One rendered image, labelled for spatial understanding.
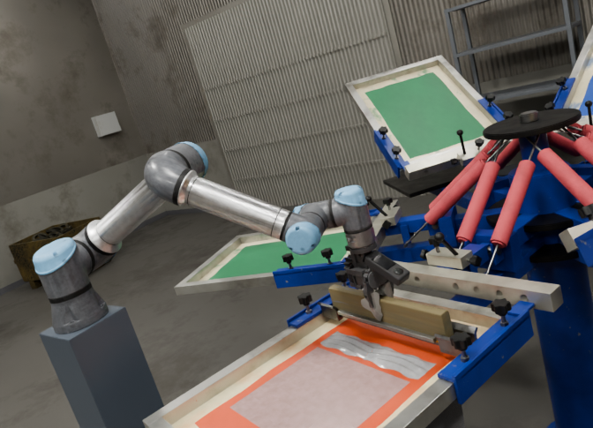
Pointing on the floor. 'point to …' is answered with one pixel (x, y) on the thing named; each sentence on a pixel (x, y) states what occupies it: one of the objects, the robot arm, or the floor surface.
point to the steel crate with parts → (23, 251)
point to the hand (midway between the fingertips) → (386, 313)
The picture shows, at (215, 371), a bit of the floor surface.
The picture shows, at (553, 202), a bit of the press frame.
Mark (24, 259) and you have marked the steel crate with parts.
